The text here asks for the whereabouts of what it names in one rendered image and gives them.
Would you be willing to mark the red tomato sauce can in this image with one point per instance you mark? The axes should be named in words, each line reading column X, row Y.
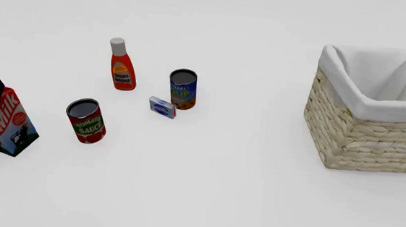
column 87, row 126

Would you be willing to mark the blue and orange soup can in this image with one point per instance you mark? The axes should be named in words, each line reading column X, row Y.
column 183, row 91

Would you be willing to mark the red ketchup bottle grey cap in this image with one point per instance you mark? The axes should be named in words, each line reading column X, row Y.
column 123, row 72

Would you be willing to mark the woven wicker basket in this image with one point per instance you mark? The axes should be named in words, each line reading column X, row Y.
column 360, row 142

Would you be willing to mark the small blue printed box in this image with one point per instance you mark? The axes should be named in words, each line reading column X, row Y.
column 161, row 108

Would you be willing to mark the red and white milk carton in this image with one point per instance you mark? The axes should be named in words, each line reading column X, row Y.
column 15, row 123

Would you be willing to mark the white cloth basket liner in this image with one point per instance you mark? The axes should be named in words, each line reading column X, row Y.
column 351, row 79

